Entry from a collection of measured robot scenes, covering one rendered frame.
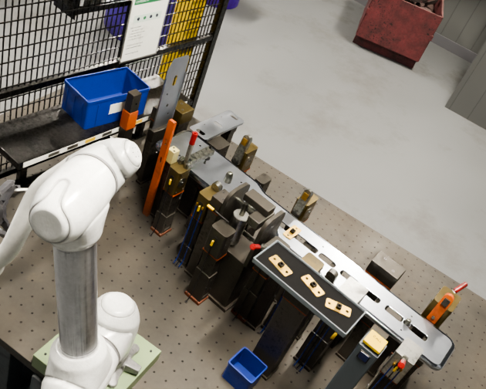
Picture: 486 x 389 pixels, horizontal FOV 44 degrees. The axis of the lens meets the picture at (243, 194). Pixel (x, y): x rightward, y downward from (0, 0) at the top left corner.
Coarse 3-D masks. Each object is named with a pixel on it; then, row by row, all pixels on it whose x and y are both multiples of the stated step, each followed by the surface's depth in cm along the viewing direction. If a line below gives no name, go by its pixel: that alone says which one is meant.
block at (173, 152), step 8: (168, 152) 235; (176, 152) 234; (168, 160) 236; (176, 160) 238; (168, 168) 239; (160, 184) 245; (160, 192) 247; (160, 200) 250; (152, 208) 254; (152, 216) 256
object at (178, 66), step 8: (184, 56) 235; (176, 64) 234; (184, 64) 239; (168, 72) 233; (176, 72) 238; (184, 72) 242; (168, 80) 237; (176, 80) 242; (168, 88) 240; (176, 88) 245; (160, 96) 240; (168, 96) 244; (176, 96) 249; (160, 104) 243; (168, 104) 248; (176, 104) 252; (160, 112) 247; (168, 112) 252; (160, 120) 251; (152, 128) 250
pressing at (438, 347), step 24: (192, 168) 240; (216, 168) 245; (264, 192) 244; (288, 216) 236; (288, 240) 226; (312, 240) 230; (336, 264) 225; (384, 288) 223; (384, 312) 214; (408, 312) 218; (408, 336) 209; (432, 336) 212; (432, 360) 204
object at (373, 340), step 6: (372, 330) 183; (366, 336) 181; (372, 336) 181; (378, 336) 182; (366, 342) 179; (372, 342) 180; (378, 342) 180; (384, 342) 181; (372, 348) 179; (378, 348) 178
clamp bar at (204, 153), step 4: (204, 148) 240; (208, 148) 240; (196, 152) 236; (200, 152) 237; (204, 152) 238; (208, 152) 239; (212, 152) 240; (192, 156) 234; (196, 156) 235; (200, 156) 235; (204, 156) 237; (208, 156) 240; (180, 160) 230; (192, 160) 232; (196, 160) 233; (200, 160) 236; (208, 160) 243; (184, 168) 230
